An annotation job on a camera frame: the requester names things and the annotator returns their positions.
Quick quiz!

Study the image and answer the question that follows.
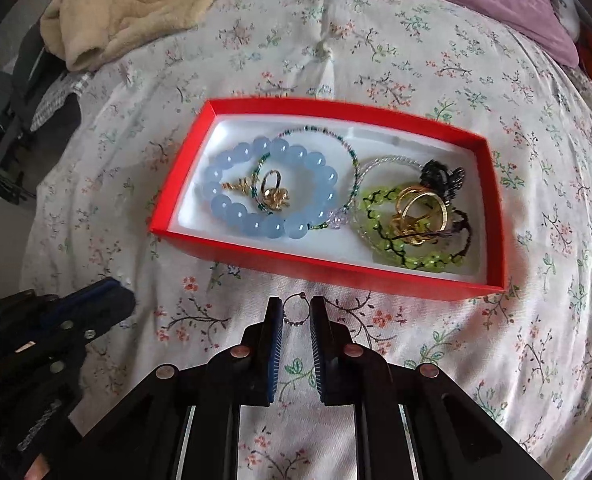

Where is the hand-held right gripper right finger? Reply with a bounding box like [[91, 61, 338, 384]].
[[310, 295, 552, 480]]

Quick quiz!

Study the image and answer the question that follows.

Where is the beige fleece blanket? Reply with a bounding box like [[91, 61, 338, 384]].
[[40, 0, 264, 73]]

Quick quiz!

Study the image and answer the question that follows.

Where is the checkered cloth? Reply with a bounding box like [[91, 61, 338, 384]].
[[28, 70, 97, 133]]

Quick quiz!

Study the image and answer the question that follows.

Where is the thin wire ring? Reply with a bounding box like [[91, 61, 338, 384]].
[[281, 294, 311, 328]]

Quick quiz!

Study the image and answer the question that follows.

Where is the light blue bead bracelet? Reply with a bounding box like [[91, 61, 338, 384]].
[[203, 137, 339, 241]]

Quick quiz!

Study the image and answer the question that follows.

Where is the person's left hand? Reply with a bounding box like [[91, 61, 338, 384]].
[[25, 460, 54, 480]]

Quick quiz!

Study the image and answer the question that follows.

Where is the green bead black cord bracelet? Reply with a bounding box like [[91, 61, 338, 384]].
[[358, 185, 477, 273]]

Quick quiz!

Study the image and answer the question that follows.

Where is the red cardboard jewelry box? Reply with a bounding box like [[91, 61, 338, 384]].
[[147, 98, 507, 302]]

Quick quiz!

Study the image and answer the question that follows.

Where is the large gold ring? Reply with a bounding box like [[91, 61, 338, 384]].
[[391, 186, 451, 247]]

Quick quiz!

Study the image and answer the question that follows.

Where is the green seed bead bracelet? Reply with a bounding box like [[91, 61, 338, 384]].
[[253, 126, 359, 231]]

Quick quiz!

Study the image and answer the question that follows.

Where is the clear bead bracelet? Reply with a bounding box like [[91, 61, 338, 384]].
[[355, 154, 429, 241]]

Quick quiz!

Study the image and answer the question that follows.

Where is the dark chair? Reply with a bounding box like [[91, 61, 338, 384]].
[[0, 25, 82, 206]]

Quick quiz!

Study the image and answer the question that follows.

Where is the gold tree charm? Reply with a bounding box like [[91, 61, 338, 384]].
[[221, 176, 252, 196]]

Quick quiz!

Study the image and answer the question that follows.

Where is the floral bedsheet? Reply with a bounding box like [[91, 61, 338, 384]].
[[21, 0, 592, 480]]

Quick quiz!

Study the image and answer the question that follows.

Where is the gold rose ring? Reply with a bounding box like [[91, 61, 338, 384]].
[[258, 170, 292, 211]]

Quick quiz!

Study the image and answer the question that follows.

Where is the black flower hair clip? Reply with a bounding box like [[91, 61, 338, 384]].
[[418, 159, 467, 206]]

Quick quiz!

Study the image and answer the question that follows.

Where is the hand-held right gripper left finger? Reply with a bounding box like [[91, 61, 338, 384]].
[[63, 296, 284, 480]]

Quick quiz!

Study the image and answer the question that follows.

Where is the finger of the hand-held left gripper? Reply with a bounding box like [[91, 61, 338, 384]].
[[0, 317, 99, 376], [38, 277, 137, 328]]

